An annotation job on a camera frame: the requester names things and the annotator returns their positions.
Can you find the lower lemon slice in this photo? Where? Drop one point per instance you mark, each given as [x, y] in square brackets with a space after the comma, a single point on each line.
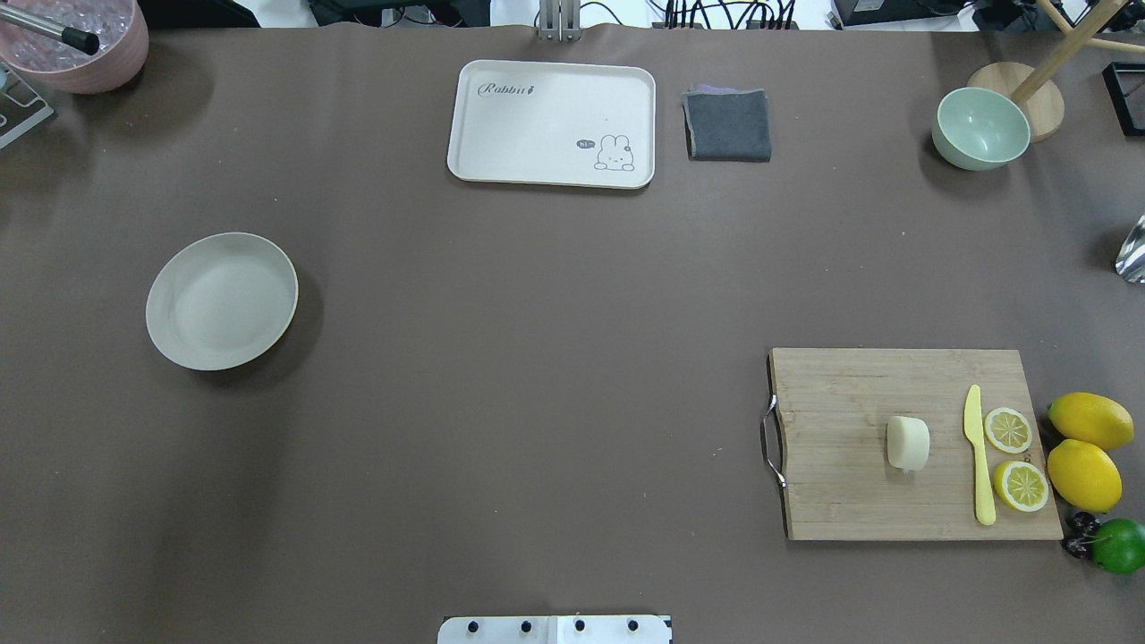
[1021, 486]

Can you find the grey folded cloth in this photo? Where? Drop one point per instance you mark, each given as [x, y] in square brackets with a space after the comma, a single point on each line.
[727, 124]

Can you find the mint green bowl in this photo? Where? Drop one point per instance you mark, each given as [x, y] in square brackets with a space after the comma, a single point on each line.
[979, 129]

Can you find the aluminium camera post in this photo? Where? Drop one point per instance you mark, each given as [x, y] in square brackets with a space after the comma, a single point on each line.
[559, 21]

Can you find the black frame object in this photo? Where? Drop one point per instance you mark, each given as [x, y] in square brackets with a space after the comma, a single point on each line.
[1124, 82]

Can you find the dark cherries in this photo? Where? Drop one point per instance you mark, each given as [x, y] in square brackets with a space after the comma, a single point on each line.
[1079, 531]

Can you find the lemon slice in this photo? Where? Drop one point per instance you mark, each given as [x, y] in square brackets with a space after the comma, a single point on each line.
[1021, 486]
[1008, 430]

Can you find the upper whole lemon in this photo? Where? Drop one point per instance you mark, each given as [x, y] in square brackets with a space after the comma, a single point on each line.
[1092, 418]

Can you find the white steamed bun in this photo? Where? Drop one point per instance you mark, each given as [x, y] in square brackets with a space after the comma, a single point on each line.
[907, 443]

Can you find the cream rabbit tray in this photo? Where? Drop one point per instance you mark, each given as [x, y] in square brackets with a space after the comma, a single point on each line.
[554, 124]

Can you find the grey metal bracket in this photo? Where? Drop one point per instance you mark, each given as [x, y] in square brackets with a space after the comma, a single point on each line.
[22, 107]

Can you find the whole lemon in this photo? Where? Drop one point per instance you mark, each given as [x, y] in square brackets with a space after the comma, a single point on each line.
[1085, 476]
[1092, 418]

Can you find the green lime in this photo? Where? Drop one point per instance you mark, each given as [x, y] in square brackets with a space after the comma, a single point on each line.
[1118, 546]

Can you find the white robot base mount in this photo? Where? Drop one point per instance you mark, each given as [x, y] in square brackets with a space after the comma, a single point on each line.
[571, 628]

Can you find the yellow plastic knife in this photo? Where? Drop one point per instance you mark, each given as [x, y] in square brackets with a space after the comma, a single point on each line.
[984, 507]

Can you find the wooden cutting board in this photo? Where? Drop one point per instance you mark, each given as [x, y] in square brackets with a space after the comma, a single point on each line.
[833, 405]

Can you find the upper lemon slice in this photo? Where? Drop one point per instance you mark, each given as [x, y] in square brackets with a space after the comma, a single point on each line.
[1008, 430]

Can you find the lower whole lemon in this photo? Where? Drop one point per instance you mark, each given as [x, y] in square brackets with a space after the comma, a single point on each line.
[1085, 476]

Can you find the silver foil object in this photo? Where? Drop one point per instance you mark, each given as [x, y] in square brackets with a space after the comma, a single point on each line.
[1129, 262]

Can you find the pink bucket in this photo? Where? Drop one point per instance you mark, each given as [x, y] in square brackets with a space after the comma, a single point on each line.
[121, 31]

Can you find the beige round plate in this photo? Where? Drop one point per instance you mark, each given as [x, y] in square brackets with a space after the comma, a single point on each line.
[222, 301]

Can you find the wooden stand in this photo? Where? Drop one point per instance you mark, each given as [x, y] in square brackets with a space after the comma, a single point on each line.
[1033, 89]

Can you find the metal rod black tip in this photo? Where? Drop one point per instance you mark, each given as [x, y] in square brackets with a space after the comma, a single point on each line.
[86, 42]

